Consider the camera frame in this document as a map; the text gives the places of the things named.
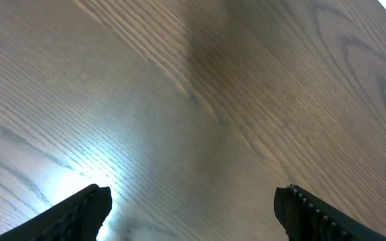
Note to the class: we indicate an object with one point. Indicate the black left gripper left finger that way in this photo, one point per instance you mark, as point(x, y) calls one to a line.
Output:
point(78, 217)

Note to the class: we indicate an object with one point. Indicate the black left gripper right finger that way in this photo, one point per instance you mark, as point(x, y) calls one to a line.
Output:
point(306, 217)

